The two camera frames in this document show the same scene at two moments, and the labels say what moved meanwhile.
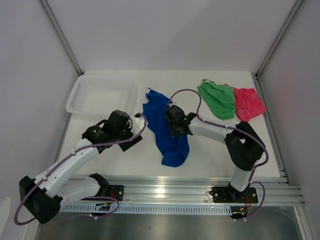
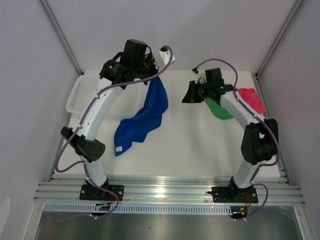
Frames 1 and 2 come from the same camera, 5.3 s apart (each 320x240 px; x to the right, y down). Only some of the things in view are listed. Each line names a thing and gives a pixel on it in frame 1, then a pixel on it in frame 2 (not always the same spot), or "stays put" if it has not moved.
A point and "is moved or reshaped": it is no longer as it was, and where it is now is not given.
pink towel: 248,104 stays put
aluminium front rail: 144,191 stays put
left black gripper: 125,145 -> 150,59
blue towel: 175,149 is moved or reshaped
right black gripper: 174,134 -> 191,96
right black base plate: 226,194 stays put
